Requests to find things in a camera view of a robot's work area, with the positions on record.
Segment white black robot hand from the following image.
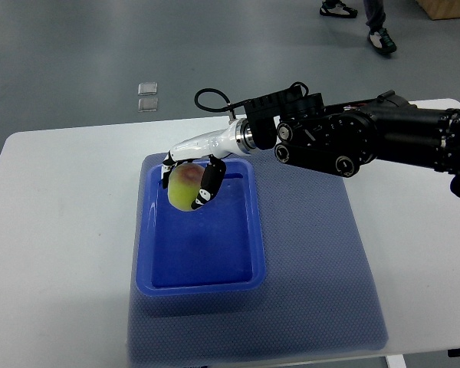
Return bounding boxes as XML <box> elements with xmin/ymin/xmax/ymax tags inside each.
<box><xmin>161</xmin><ymin>118</ymin><xmax>256</xmax><ymax>211</ymax></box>

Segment upper clear floor square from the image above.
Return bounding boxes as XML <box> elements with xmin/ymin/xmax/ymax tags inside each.
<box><xmin>138</xmin><ymin>82</ymin><xmax>158</xmax><ymax>96</ymax></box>

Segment grey trouser leg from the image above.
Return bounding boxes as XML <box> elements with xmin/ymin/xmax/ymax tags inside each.
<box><xmin>363</xmin><ymin>0</ymin><xmax>386</xmax><ymax>32</ymax></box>

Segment blue plastic tray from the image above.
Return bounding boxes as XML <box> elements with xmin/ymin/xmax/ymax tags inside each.
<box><xmin>134</xmin><ymin>157</ymin><xmax>266</xmax><ymax>297</ymax></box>

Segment lower clear floor square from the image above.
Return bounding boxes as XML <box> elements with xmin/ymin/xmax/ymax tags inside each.
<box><xmin>138</xmin><ymin>97</ymin><xmax>159</xmax><ymax>113</ymax></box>

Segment grey blue textured mat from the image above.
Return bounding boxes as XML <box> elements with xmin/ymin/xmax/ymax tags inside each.
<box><xmin>127</xmin><ymin>153</ymin><xmax>388</xmax><ymax>367</ymax></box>

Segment green red peach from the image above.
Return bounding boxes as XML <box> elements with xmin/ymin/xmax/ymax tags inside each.
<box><xmin>167</xmin><ymin>163</ymin><xmax>204</xmax><ymax>212</ymax></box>

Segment cardboard box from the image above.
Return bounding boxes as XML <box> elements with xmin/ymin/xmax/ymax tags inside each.
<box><xmin>416</xmin><ymin>0</ymin><xmax>460</xmax><ymax>20</ymax></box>

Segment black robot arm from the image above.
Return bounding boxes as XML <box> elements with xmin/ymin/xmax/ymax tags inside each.
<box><xmin>221</xmin><ymin>82</ymin><xmax>460</xmax><ymax>198</ymax></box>

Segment clear floor square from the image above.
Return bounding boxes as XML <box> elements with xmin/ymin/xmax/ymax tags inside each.
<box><xmin>138</xmin><ymin>82</ymin><xmax>158</xmax><ymax>96</ymax></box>
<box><xmin>138</xmin><ymin>97</ymin><xmax>159</xmax><ymax>113</ymax></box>

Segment green black white shoe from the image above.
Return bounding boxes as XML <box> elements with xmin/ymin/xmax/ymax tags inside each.
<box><xmin>368</xmin><ymin>28</ymin><xmax>397</xmax><ymax>54</ymax></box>

